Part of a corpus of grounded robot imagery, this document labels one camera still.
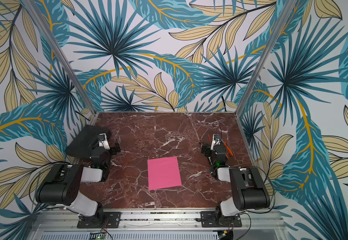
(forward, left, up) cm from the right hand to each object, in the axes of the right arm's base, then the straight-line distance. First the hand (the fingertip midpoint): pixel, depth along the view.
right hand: (213, 142), depth 93 cm
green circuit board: (-44, +62, -11) cm, 77 cm away
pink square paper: (-15, +31, -10) cm, 36 cm away
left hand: (+2, +64, +2) cm, 64 cm away
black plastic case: (-1, +80, +2) cm, 80 cm away
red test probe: (+10, -1, -9) cm, 13 cm away
